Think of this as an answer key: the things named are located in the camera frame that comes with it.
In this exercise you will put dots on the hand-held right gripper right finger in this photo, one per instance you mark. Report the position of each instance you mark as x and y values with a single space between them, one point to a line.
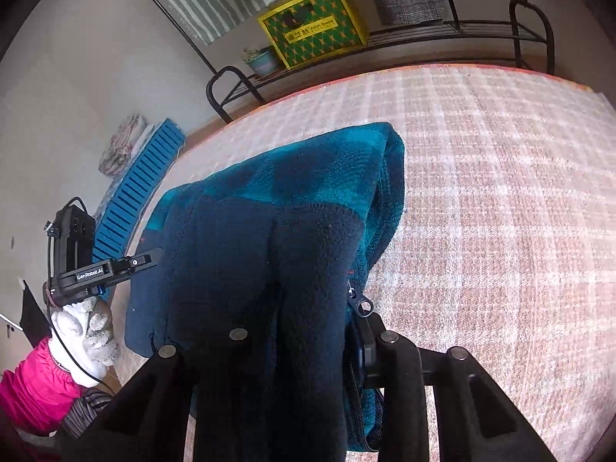
399 394

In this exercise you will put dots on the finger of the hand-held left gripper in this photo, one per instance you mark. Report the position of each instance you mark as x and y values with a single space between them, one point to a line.
142 262

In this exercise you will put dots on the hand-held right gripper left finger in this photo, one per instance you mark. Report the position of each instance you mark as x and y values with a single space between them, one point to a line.
144 404

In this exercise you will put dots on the teal plaid fleece jacket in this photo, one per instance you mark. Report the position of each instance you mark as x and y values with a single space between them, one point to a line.
269 250

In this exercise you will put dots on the person's left forearm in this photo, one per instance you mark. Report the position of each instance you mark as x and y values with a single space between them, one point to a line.
33 394

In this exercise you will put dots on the black metal clothes rack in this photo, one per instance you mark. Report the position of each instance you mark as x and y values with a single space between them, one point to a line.
516 33

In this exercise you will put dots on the person's left hand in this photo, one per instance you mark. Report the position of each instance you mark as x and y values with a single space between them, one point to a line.
82 337

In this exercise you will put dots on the person's striped grey clothing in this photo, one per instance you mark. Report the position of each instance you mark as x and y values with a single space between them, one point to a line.
86 406

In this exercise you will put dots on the blue slatted crate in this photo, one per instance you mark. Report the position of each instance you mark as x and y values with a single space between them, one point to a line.
139 178

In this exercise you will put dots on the floral cloth bundle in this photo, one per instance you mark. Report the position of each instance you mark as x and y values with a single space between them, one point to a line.
120 149

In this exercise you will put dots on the pink checked blanket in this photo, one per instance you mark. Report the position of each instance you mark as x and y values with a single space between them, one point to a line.
481 202

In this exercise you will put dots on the small potted plant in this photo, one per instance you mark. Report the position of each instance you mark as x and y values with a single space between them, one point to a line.
264 63

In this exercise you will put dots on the green yellow patterned box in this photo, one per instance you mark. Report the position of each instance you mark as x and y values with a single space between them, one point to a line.
313 29

